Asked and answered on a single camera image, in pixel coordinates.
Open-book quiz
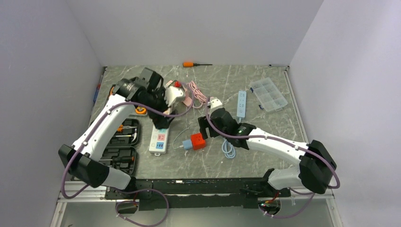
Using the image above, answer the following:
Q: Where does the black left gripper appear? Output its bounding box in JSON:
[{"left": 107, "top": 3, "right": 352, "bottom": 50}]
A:
[{"left": 140, "top": 87, "right": 179, "bottom": 130}]

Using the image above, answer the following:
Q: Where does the light blue power strip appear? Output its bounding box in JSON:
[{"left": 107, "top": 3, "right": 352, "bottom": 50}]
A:
[{"left": 236, "top": 90, "right": 247, "bottom": 119}]

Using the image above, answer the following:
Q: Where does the red cube socket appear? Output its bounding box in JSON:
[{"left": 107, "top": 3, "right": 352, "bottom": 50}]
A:
[{"left": 190, "top": 133, "right": 206, "bottom": 150}]

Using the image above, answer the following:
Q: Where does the pink power cable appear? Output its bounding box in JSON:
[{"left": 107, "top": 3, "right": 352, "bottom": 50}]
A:
[{"left": 186, "top": 80, "right": 210, "bottom": 110}]

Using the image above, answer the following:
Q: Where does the pink power strip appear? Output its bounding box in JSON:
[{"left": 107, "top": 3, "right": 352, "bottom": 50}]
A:
[{"left": 182, "top": 88, "right": 193, "bottom": 108}]

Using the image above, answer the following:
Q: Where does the light blue cube adapter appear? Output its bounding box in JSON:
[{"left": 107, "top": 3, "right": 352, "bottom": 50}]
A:
[{"left": 182, "top": 140, "right": 193, "bottom": 150}]

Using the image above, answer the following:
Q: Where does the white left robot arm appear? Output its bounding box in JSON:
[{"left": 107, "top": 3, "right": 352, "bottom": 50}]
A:
[{"left": 59, "top": 68, "right": 171, "bottom": 199}]

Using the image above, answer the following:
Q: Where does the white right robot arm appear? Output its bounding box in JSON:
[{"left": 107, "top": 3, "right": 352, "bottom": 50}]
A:
[{"left": 198, "top": 108, "right": 340, "bottom": 196}]

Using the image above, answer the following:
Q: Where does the orange tape measure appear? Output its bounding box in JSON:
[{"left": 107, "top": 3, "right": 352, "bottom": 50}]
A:
[{"left": 134, "top": 106, "right": 147, "bottom": 115}]

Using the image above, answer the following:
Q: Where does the white long power strip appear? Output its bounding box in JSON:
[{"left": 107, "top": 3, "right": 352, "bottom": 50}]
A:
[{"left": 148, "top": 126, "right": 169, "bottom": 156}]

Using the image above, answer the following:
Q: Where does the clear plastic screw organizer box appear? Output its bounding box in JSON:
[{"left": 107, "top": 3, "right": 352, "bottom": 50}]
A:
[{"left": 249, "top": 78, "right": 288, "bottom": 112}]

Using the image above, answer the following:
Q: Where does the black open tool case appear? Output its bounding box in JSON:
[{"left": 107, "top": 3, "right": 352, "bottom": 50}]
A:
[{"left": 99, "top": 119, "right": 141, "bottom": 176}]

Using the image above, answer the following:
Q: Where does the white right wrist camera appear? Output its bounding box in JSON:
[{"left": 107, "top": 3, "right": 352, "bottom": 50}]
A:
[{"left": 208, "top": 97, "right": 223, "bottom": 112}]

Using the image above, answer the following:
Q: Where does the orange handled screwdriver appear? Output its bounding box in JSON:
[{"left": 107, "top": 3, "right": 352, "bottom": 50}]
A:
[{"left": 182, "top": 62, "right": 212, "bottom": 68}]

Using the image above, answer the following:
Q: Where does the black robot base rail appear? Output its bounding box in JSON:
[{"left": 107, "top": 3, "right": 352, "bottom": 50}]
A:
[{"left": 105, "top": 177, "right": 291, "bottom": 211}]

